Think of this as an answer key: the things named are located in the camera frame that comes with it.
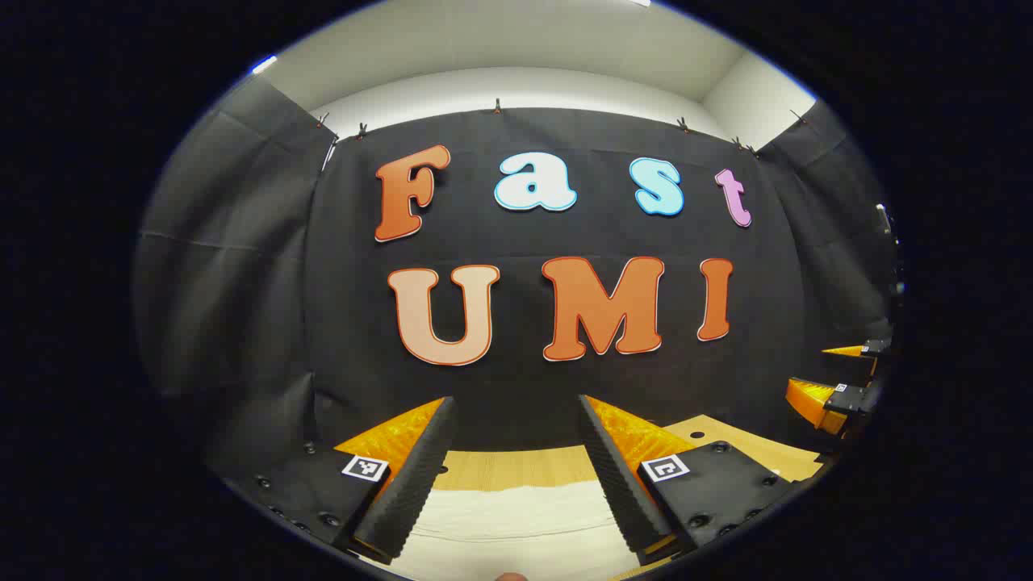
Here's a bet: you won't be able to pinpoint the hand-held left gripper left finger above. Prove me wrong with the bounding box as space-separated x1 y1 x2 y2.
220 395 459 566

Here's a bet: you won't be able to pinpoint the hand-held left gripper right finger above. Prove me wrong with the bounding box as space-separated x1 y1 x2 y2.
576 394 809 567

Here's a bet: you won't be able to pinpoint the white jeans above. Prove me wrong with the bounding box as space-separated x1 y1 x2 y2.
387 483 646 580

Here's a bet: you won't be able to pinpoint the black backdrop cloth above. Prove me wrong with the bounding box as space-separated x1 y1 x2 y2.
133 77 901 485

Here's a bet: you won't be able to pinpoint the row of black cloth clips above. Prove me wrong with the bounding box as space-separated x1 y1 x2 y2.
316 98 808 156

